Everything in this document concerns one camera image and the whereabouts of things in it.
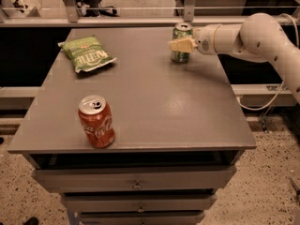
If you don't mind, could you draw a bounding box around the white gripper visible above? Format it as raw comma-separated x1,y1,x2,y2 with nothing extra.
169,24,220,55

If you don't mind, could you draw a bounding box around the green soda can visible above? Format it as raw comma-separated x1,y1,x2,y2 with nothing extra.
172,22,193,63

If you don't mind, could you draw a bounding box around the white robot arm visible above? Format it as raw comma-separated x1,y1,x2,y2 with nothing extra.
169,13,300,102

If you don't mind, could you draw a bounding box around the red coke can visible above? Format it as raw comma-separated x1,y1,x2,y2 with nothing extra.
78,95,115,148

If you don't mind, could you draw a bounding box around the grey drawer cabinet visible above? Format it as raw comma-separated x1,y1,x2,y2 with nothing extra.
7,26,258,225

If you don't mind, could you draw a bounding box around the green chip bag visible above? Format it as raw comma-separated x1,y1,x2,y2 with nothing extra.
58,36,116,73

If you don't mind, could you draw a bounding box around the middle grey drawer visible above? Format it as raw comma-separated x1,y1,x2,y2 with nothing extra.
62,194,217,213

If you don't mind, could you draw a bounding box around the grey drawer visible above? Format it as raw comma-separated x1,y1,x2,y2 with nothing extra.
62,194,217,213
80,211,204,225
32,165,236,193

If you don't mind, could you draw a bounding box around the top grey drawer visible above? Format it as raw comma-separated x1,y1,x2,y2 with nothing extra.
32,165,236,193

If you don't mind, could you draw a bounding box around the bottom grey drawer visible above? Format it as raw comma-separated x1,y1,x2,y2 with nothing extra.
80,211,204,225

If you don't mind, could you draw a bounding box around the white cable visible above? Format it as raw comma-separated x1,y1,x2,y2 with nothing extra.
237,12,300,113

